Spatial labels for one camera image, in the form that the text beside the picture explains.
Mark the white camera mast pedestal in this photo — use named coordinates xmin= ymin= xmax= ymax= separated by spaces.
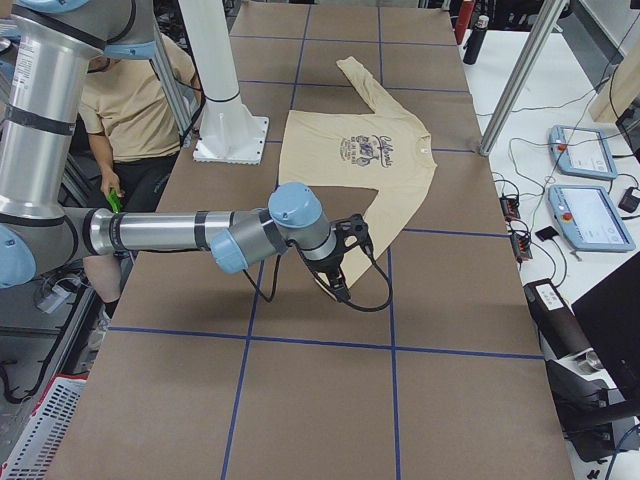
xmin=179 ymin=0 xmax=269 ymax=165

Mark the near teach pendant tablet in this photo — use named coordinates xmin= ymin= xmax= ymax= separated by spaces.
xmin=547 ymin=185 xmax=636 ymax=253

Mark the white perforated plastic basket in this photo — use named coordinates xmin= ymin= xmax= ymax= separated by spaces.
xmin=1 ymin=375 xmax=87 ymax=479

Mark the aluminium frame post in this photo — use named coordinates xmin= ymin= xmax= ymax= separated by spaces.
xmin=479 ymin=0 xmax=574 ymax=157

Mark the beige long-sleeve printed shirt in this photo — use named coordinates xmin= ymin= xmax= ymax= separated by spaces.
xmin=279 ymin=57 xmax=437 ymax=254

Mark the far teach pendant tablet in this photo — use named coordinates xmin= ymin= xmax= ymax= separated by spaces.
xmin=549 ymin=125 xmax=618 ymax=180

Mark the person in beige shirt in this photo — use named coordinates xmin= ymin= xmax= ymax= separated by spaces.
xmin=79 ymin=37 xmax=203 ymax=351

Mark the red cylinder bottle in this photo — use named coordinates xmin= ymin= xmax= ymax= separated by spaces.
xmin=454 ymin=0 xmax=475 ymax=45

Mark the teach pendant tablet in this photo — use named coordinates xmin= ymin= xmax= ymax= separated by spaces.
xmin=547 ymin=185 xmax=636 ymax=253
xmin=549 ymin=125 xmax=618 ymax=180

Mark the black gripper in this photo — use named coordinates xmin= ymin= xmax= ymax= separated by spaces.
xmin=302 ymin=214 xmax=369 ymax=303

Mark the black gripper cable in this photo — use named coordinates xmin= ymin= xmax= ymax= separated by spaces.
xmin=241 ymin=234 xmax=395 ymax=313

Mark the black monitor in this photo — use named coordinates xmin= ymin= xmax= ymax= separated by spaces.
xmin=572 ymin=255 xmax=639 ymax=399

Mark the black water bottle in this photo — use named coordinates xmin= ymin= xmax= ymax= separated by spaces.
xmin=462 ymin=15 xmax=490 ymax=65

